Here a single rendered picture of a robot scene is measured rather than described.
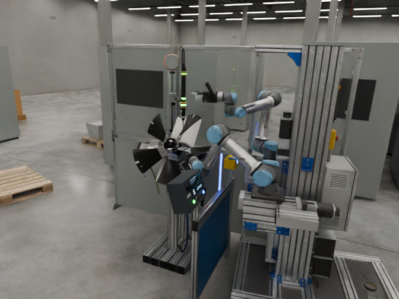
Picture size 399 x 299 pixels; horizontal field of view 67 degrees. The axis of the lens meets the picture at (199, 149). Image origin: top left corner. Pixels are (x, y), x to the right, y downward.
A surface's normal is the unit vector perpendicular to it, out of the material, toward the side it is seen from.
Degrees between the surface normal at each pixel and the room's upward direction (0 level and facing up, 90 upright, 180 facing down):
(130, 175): 90
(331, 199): 90
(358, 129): 90
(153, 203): 90
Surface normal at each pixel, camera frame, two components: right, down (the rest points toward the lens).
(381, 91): -0.43, 0.25
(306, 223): -0.23, 0.27
